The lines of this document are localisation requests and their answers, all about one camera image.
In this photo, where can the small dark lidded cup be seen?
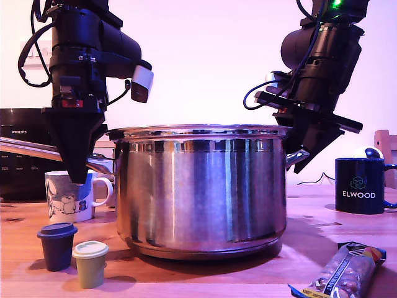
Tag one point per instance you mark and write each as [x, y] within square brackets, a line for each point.
[57, 251]

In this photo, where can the nut bar in wrapper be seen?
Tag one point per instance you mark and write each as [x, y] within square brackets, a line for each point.
[341, 273]

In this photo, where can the wooden chair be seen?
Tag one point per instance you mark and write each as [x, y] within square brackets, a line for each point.
[389, 142]

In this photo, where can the white light switch plate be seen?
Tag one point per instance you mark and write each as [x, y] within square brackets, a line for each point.
[41, 62]

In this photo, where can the white round gadget black part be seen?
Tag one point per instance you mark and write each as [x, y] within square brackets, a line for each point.
[361, 150]

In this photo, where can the dark blue Elwood mug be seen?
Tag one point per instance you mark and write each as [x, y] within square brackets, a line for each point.
[359, 195]

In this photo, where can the black Philips rice cooker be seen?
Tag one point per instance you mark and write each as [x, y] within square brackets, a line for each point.
[18, 180]

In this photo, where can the white mug cartoon print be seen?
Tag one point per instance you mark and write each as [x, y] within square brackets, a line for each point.
[62, 205]

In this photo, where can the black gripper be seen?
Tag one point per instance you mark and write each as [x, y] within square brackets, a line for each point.
[322, 87]
[77, 80]

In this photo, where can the arm white camera box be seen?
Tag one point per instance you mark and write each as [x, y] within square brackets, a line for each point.
[142, 80]

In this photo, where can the small pale lidded cup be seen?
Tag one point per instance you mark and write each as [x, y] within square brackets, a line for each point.
[90, 270]

